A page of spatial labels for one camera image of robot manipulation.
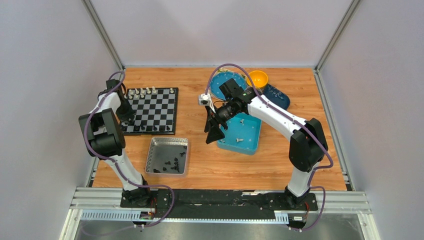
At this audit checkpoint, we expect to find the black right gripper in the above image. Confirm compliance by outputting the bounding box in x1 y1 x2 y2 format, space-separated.
205 99 241 144

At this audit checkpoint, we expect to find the yellow bowl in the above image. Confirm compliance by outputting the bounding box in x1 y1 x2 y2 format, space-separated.
248 70 269 90

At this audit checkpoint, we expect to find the silver metal tray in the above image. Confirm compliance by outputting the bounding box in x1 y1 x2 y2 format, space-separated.
145 137 189 177

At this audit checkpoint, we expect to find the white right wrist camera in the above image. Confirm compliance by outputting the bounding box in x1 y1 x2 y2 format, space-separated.
198 93 212 106

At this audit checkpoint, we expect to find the black and white chessboard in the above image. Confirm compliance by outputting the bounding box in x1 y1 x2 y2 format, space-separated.
120 87 179 136

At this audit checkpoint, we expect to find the light blue dotted plate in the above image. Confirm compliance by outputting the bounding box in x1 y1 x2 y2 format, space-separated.
209 71 248 100

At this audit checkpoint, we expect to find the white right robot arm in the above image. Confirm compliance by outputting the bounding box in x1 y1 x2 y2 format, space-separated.
198 78 328 210

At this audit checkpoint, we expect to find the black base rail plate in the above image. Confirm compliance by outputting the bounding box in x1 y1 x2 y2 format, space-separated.
120 188 319 220

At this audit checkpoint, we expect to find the dark blue leaf plate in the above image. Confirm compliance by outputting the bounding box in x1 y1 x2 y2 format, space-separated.
263 84 291 110

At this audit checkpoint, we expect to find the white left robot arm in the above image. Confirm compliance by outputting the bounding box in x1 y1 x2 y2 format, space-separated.
78 79 153 208

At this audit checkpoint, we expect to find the blue plastic bin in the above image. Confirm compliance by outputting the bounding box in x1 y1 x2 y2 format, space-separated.
216 113 262 156

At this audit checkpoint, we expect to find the floral rectangular tray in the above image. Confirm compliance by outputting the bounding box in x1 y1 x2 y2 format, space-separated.
208 67 248 97

